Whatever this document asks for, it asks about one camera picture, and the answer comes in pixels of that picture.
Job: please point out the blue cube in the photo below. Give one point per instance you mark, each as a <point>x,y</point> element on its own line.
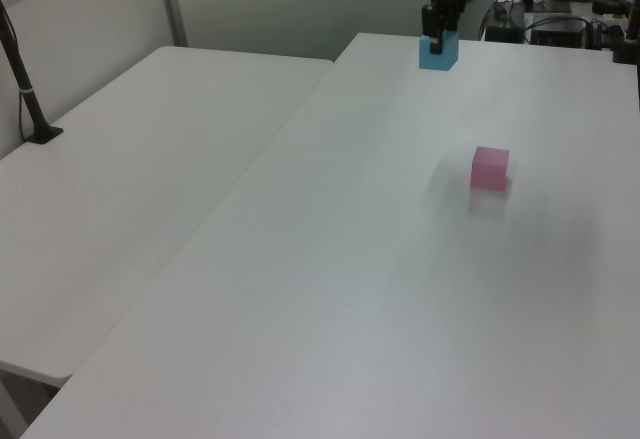
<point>445,56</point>

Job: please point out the pink cube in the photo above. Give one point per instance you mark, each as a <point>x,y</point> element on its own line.
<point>487,171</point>

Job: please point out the green connector block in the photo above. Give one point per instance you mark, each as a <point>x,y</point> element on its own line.
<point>501,13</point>

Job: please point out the small black box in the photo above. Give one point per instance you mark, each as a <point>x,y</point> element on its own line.
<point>502,34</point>

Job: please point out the large black box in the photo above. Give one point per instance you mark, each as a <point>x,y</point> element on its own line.
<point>556,34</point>

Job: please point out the black table clamp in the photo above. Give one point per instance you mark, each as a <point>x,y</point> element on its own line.
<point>627,44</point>

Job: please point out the black flat base plate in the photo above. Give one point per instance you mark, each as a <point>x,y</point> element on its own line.
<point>554,6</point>

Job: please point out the grey partition frame post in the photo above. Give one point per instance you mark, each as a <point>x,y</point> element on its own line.
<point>172,4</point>

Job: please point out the black camera stand pole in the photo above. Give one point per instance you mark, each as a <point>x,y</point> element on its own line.
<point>30,104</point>

